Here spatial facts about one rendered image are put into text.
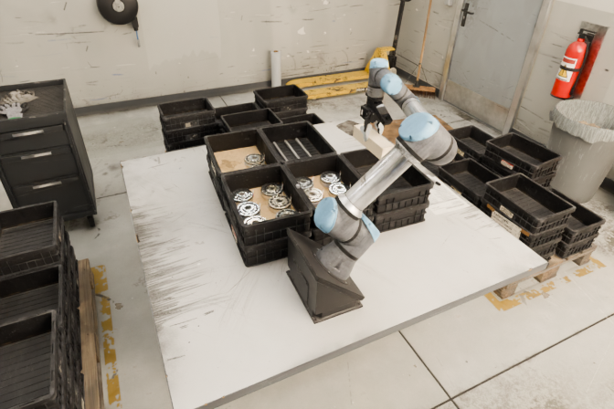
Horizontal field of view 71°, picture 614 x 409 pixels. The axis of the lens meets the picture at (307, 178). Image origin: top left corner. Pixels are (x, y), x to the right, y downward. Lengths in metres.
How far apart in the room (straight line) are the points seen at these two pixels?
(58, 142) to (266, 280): 1.75
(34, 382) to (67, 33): 3.56
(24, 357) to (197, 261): 0.73
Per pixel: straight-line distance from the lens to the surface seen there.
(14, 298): 2.51
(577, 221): 3.34
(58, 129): 2.98
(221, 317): 1.69
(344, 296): 1.62
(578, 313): 3.08
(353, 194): 1.47
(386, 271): 1.86
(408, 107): 1.75
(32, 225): 2.74
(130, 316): 2.72
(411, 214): 2.07
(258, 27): 5.20
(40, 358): 2.06
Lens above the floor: 2.00
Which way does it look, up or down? 33 degrees down
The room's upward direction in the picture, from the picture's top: 2 degrees clockwise
